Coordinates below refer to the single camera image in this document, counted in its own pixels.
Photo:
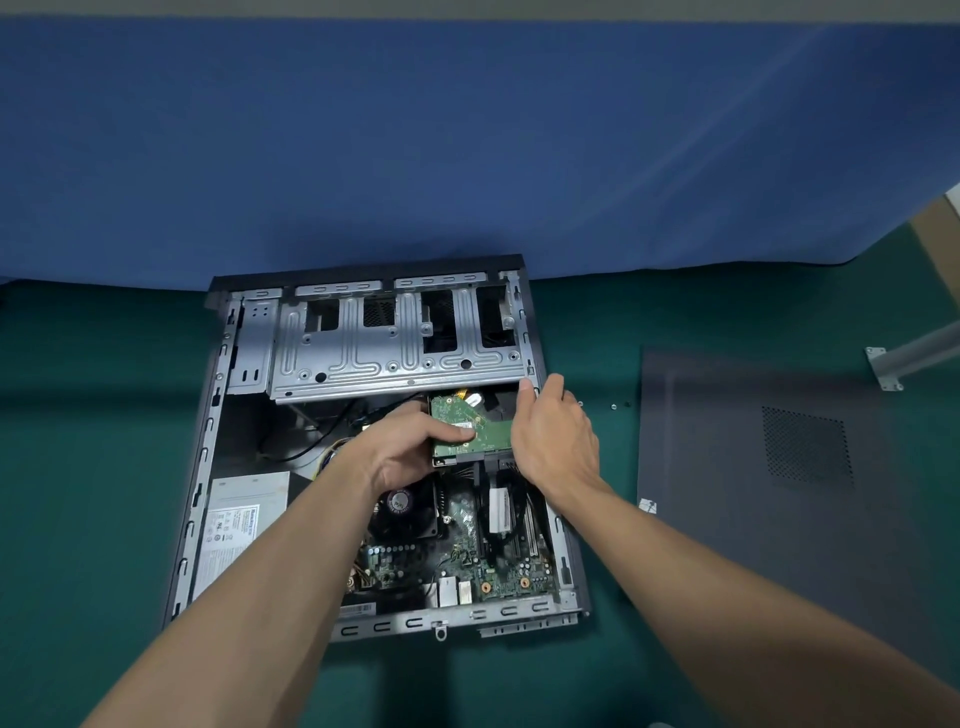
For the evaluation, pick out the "person's left hand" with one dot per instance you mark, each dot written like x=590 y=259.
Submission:
x=390 y=450

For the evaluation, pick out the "person's right hand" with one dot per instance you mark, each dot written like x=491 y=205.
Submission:
x=555 y=450

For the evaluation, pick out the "person's right middle finger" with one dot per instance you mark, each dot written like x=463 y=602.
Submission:
x=553 y=396

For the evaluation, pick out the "person's left thumb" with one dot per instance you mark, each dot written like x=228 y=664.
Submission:
x=450 y=436

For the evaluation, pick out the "hard drive with green board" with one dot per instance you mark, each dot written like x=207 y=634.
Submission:
x=484 y=427

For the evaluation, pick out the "person's left forearm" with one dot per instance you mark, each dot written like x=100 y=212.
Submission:
x=255 y=600

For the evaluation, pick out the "person's right forearm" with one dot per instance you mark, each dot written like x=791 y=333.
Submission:
x=735 y=622

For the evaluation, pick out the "black processor cooling fan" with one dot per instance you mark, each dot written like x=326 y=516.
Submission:
x=401 y=510

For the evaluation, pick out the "white labelled memory module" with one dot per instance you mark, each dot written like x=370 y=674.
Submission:
x=500 y=510

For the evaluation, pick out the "silver metal drive cage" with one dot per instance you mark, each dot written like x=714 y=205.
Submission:
x=375 y=360

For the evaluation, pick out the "green motherboard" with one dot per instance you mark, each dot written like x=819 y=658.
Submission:
x=465 y=559

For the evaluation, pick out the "open desktop computer case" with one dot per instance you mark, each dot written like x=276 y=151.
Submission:
x=225 y=420

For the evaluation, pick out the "grey power supply unit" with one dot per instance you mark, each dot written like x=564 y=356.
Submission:
x=240 y=525

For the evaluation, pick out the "dark grey case side panel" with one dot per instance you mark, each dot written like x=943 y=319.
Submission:
x=787 y=510

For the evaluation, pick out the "blue fabric partition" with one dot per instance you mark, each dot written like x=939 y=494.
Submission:
x=450 y=150

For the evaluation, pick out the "grey metal support leg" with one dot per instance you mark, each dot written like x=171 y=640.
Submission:
x=911 y=356

